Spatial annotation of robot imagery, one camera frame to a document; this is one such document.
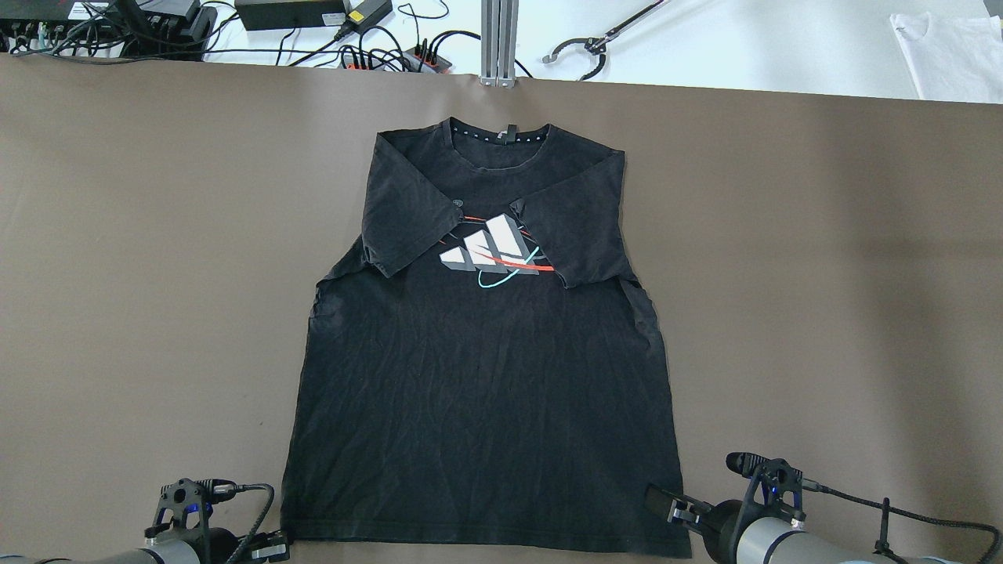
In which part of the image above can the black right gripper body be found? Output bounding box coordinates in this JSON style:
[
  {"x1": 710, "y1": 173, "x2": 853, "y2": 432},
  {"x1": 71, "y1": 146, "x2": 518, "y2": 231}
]
[{"x1": 644, "y1": 484, "x2": 743, "y2": 559}]

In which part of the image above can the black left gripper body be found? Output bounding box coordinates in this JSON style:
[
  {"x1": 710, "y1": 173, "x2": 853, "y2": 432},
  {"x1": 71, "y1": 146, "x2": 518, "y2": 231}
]
[{"x1": 201, "y1": 527, "x2": 290, "y2": 563}]

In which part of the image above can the black printed t-shirt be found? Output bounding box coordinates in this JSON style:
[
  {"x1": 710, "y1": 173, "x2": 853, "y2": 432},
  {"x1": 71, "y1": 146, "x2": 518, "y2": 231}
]
[{"x1": 281, "y1": 118, "x2": 692, "y2": 559}]

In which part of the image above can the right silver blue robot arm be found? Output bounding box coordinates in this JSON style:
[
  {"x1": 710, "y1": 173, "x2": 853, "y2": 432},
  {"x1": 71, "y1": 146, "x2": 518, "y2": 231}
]
[{"x1": 644, "y1": 484, "x2": 1001, "y2": 563}]

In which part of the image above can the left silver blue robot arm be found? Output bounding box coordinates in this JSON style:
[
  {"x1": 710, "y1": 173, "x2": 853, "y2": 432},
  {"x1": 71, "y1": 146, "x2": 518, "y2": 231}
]
[{"x1": 91, "y1": 527, "x2": 291, "y2": 563}]

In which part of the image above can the metal reacher grabber tool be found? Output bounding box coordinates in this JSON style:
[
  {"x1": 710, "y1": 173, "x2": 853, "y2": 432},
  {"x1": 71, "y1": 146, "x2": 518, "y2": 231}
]
[{"x1": 541, "y1": 1, "x2": 669, "y2": 81}]

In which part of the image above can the white folded t-shirt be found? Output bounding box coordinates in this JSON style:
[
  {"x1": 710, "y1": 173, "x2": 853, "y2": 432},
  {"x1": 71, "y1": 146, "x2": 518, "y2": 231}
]
[{"x1": 889, "y1": 12, "x2": 1002, "y2": 104}]

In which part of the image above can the red black power strip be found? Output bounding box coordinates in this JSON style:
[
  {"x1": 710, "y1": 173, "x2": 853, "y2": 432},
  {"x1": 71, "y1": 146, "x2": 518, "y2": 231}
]
[{"x1": 334, "y1": 46, "x2": 454, "y2": 74}]

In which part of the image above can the black power adapter brick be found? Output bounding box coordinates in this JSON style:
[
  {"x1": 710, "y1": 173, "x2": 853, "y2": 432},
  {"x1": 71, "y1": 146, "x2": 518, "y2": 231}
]
[{"x1": 234, "y1": 1, "x2": 352, "y2": 31}]

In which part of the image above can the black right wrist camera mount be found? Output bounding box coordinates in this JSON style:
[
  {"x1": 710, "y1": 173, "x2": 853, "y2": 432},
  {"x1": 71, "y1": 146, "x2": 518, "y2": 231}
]
[{"x1": 725, "y1": 452, "x2": 821, "y2": 530}]

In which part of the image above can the aluminium frame post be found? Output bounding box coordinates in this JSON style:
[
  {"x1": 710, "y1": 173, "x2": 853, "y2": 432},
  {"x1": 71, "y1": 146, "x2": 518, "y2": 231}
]
[{"x1": 479, "y1": 1, "x2": 519, "y2": 89}]

